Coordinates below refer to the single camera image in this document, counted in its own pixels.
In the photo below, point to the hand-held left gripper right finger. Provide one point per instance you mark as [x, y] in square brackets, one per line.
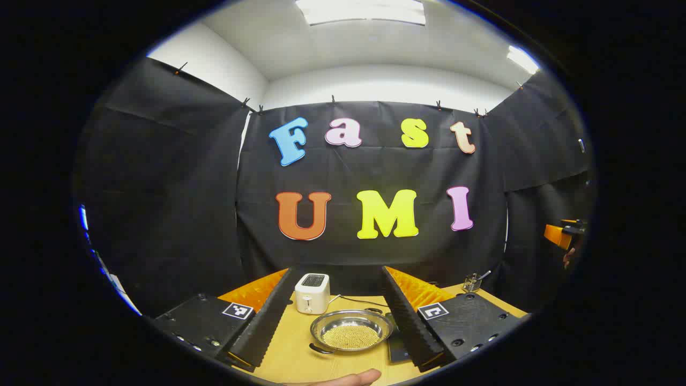
[410, 321]

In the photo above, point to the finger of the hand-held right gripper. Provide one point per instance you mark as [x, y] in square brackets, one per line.
[557, 236]

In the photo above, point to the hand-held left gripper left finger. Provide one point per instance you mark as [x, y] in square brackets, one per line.
[268, 321]

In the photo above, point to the black induction cooktop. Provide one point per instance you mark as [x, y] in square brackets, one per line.
[397, 348]

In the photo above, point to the stainless steel pot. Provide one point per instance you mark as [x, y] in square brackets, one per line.
[332, 324]

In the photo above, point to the white toaster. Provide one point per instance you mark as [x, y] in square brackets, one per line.
[312, 295]

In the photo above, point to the pile of yellow soybeans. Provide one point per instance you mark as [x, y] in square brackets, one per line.
[351, 336]

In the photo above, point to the black backdrop cloth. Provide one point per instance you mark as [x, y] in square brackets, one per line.
[214, 214]

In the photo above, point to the small ceiling light panel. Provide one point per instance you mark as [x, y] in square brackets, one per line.
[522, 59]

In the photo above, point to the large ceiling light panel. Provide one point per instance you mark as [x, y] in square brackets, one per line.
[359, 12]

